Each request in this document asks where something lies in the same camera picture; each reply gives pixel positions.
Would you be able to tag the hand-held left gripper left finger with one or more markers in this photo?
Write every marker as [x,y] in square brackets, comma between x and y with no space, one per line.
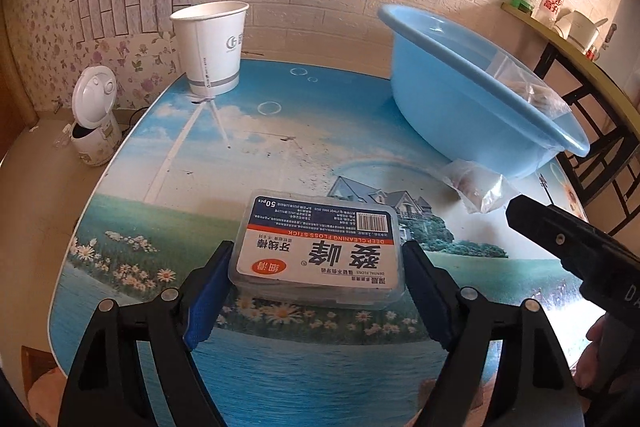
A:
[210,302]

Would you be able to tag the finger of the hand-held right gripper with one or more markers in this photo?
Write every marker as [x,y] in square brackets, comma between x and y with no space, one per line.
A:
[550,232]

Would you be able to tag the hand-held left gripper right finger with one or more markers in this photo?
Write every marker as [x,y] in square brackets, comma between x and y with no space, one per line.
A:
[430,297]

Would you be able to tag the clear dental floss box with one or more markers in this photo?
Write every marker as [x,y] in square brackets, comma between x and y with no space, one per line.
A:
[320,247]

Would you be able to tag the light blue plastic basin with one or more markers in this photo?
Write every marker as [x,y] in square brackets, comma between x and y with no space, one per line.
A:
[440,107]

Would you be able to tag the person's right hand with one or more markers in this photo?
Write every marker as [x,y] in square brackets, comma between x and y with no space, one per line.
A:
[590,367]

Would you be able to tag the small clear plastic bag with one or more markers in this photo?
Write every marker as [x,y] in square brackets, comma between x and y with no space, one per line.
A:
[480,187]

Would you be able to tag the large clear plastic bag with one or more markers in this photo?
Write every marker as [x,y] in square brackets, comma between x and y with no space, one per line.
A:
[525,92]

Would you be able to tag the yellow-edged black-framed side table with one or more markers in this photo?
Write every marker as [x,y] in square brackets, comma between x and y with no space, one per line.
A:
[544,59]

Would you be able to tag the pink blanket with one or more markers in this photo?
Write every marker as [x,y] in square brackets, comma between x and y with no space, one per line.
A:
[50,399]

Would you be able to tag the white rice cooker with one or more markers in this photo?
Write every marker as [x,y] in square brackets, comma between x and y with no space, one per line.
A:
[95,142]

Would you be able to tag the white electric kettle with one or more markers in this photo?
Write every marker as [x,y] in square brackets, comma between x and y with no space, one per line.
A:
[625,37]

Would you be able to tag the small green box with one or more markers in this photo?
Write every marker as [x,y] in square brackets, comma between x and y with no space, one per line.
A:
[521,4]

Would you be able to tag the white paper cup grey band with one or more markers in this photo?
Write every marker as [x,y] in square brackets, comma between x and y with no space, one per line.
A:
[215,52]

